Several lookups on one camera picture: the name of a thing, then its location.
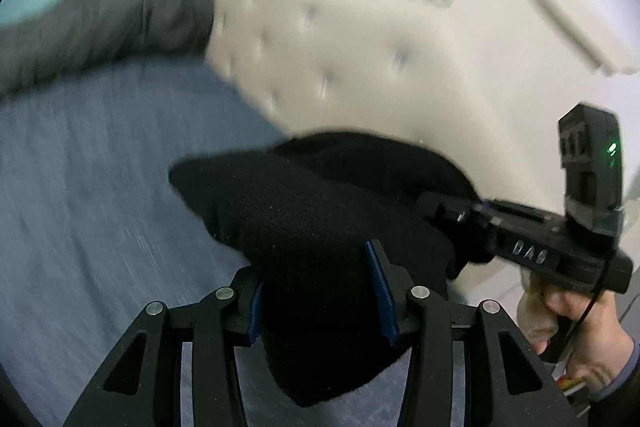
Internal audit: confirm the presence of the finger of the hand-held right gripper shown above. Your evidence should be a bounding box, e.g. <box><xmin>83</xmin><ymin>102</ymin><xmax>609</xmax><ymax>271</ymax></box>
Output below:
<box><xmin>414</xmin><ymin>191</ymin><xmax>501</xmax><ymax>265</ymax></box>

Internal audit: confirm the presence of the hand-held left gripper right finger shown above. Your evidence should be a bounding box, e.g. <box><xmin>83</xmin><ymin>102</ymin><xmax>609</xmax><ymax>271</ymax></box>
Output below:
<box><xmin>365</xmin><ymin>239</ymin><xmax>581</xmax><ymax>427</ymax></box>

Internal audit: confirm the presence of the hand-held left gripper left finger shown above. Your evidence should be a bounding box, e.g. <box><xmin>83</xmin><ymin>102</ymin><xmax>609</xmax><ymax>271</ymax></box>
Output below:
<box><xmin>62</xmin><ymin>264</ymin><xmax>266</xmax><ymax>427</ymax></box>

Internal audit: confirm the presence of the black t-shirt white collar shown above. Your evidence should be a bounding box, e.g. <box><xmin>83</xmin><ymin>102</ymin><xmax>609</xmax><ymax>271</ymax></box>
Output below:
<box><xmin>169</xmin><ymin>132</ymin><xmax>493</xmax><ymax>408</ymax></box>

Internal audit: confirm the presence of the person's right forearm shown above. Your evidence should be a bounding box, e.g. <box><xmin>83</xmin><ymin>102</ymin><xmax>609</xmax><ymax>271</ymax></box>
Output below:
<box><xmin>587</xmin><ymin>339</ymin><xmax>640</xmax><ymax>403</ymax></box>

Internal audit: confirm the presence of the person's right hand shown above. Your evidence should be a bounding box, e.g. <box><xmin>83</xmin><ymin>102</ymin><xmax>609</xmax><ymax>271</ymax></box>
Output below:
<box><xmin>532</xmin><ymin>291</ymin><xmax>636</xmax><ymax>395</ymax></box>

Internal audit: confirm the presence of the cream tufted headboard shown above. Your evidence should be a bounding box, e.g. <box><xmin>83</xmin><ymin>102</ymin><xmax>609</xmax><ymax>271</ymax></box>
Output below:
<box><xmin>190</xmin><ymin>0</ymin><xmax>640</xmax><ymax>308</ymax></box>

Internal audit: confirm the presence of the blue bed sheet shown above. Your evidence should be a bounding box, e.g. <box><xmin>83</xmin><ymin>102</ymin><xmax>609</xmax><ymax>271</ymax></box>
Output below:
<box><xmin>0</xmin><ymin>57</ymin><xmax>416</xmax><ymax>427</ymax></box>

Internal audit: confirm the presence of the dark grey rolled duvet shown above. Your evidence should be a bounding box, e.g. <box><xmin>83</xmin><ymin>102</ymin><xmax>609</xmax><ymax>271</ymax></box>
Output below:
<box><xmin>0</xmin><ymin>0</ymin><xmax>216</xmax><ymax>95</ymax></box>

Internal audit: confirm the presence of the black cable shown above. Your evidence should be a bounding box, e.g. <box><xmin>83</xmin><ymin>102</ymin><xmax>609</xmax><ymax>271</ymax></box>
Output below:
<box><xmin>572</xmin><ymin>227</ymin><xmax>618</xmax><ymax>325</ymax></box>

